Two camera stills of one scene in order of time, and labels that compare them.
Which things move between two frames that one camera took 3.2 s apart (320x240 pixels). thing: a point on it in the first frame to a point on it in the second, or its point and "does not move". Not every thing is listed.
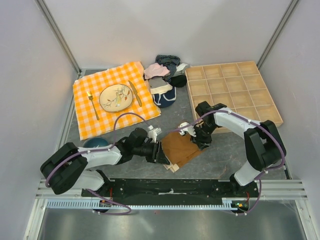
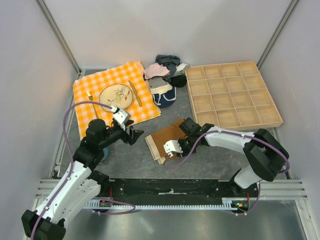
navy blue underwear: (165, 99) does not move
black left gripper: (158, 155) to (132, 138)
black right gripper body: (205, 130) to (187, 145)
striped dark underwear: (171, 62) does not move
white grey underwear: (180, 69) does not move
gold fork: (90, 95) does not move
